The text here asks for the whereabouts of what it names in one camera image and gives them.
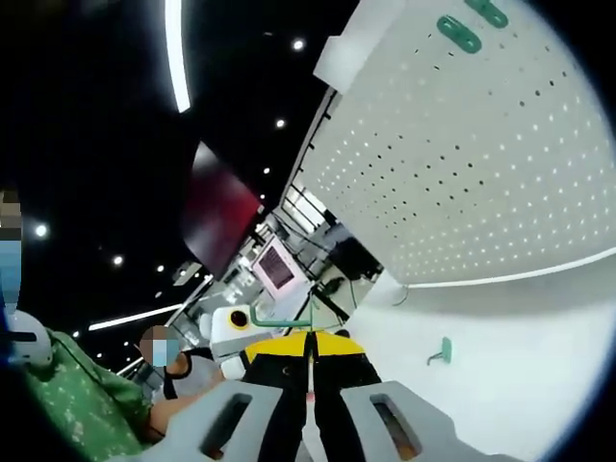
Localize white worn device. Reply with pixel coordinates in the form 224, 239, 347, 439
6, 309, 55, 369

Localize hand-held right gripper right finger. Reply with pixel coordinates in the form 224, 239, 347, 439
313, 332, 521, 462

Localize person's green patterned shirt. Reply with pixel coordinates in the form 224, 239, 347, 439
22, 326, 153, 456

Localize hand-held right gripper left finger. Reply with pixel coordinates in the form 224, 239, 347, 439
124, 332, 309, 462

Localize white laptop with pink screen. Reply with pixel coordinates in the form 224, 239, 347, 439
256, 242, 303, 303

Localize round ceiling spotlights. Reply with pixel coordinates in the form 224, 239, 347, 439
32, 37, 308, 339

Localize long ceiling light strip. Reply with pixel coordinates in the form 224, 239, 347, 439
88, 304, 185, 333
165, 0, 193, 116

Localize large dark hanging screen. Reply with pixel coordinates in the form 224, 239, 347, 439
181, 141, 267, 281

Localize white perforated mounting plate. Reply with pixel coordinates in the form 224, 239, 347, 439
331, 0, 616, 291

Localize green hook assembly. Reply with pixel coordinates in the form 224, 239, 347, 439
436, 14, 483, 55
464, 0, 510, 29
248, 307, 317, 334
426, 336, 454, 368

